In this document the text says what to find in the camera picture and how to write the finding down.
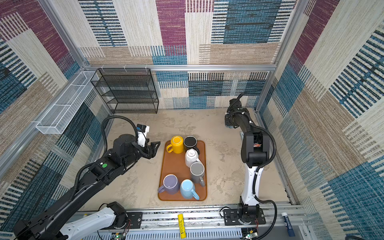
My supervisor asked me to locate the yellow mug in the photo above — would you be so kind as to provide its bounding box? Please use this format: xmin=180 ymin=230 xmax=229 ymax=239
xmin=166 ymin=136 xmax=184 ymax=154

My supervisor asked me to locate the purple mug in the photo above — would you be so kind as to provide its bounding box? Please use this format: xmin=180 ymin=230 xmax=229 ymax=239
xmin=158 ymin=174 xmax=180 ymax=195

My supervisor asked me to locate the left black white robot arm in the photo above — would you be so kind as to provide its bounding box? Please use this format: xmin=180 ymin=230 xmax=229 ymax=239
xmin=13 ymin=116 xmax=161 ymax=240

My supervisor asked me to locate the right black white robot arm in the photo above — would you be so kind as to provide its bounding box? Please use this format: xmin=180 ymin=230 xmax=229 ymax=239
xmin=225 ymin=93 xmax=277 ymax=225

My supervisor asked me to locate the black mug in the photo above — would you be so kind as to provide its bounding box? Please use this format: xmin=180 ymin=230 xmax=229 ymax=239
xmin=184 ymin=136 xmax=200 ymax=155

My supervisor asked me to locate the white mug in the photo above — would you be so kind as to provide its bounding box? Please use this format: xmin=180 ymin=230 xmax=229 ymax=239
xmin=185 ymin=149 xmax=201 ymax=168

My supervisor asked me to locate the grey mug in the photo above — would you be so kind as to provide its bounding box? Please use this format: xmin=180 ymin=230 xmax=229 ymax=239
xmin=190 ymin=162 xmax=206 ymax=187

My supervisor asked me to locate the light blue mug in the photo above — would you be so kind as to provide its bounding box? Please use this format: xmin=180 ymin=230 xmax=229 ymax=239
xmin=180 ymin=179 xmax=200 ymax=200

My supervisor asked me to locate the brown plastic tray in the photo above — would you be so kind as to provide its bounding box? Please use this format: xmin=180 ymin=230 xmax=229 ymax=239
xmin=158 ymin=140 xmax=208 ymax=202

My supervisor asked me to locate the yellow marker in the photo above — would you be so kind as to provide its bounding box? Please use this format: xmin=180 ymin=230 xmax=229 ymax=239
xmin=178 ymin=214 xmax=187 ymax=239

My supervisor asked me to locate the white mesh basket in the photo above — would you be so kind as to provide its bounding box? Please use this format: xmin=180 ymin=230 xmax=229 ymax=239
xmin=36 ymin=71 xmax=95 ymax=135

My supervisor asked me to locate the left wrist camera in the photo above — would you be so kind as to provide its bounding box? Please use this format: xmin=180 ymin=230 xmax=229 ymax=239
xmin=137 ymin=124 xmax=150 ymax=148

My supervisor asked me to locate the black wire shelf rack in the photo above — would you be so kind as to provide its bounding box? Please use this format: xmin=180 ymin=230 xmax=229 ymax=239
xmin=91 ymin=68 xmax=159 ymax=114

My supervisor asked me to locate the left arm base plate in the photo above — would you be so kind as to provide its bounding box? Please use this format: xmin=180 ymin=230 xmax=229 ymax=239
xmin=122 ymin=212 xmax=143 ymax=231

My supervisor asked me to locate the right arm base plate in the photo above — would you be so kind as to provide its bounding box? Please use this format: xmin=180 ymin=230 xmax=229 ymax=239
xmin=222 ymin=208 xmax=267 ymax=226

